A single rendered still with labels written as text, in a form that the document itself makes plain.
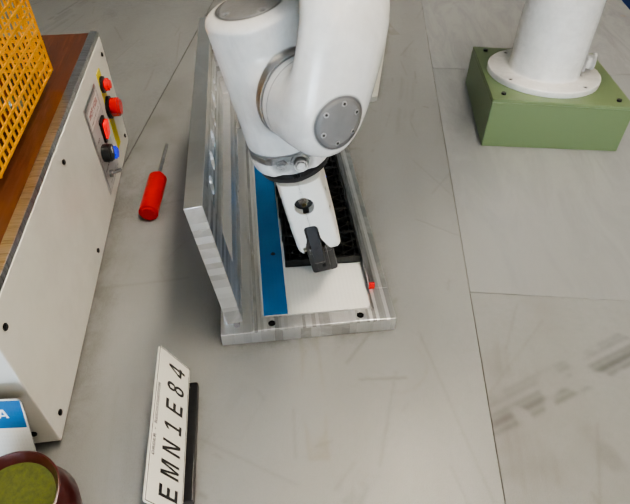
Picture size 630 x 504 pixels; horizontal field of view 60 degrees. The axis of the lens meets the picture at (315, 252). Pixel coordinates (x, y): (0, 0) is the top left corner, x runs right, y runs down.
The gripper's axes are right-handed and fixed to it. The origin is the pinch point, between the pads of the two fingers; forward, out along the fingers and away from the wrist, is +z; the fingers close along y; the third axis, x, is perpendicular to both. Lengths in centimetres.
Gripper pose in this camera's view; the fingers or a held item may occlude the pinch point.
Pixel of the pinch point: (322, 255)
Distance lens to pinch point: 68.9
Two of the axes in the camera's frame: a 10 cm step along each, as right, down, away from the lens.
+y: -1.1, -7.0, 7.1
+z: 2.1, 6.8, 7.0
